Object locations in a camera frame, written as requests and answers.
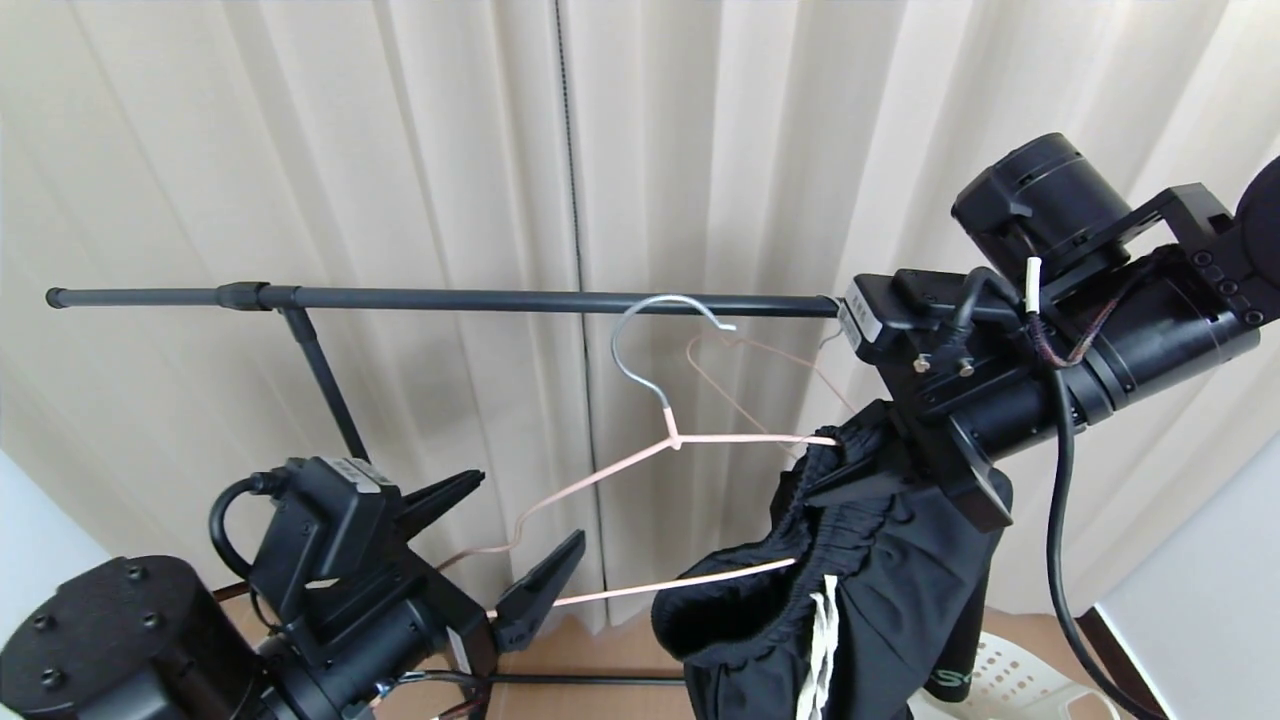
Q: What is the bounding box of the white laundry basket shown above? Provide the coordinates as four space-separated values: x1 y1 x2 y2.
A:
910 630 1121 720

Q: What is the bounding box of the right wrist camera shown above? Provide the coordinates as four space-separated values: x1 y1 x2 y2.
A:
838 268 1021 403

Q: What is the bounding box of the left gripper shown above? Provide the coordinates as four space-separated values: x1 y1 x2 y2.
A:
265 470 588 720

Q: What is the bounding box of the black garment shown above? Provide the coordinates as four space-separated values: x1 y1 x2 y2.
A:
650 400 1013 720

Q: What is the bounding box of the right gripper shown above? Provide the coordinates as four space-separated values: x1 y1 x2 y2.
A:
805 250 1261 533

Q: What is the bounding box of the beige curtain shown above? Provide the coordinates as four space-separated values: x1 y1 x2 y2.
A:
0 0 1280 636

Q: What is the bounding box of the pink clothes hanger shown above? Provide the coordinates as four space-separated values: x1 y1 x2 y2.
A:
687 318 861 446
437 295 841 616

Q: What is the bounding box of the black clothes rack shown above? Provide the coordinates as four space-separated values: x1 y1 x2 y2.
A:
47 282 841 720

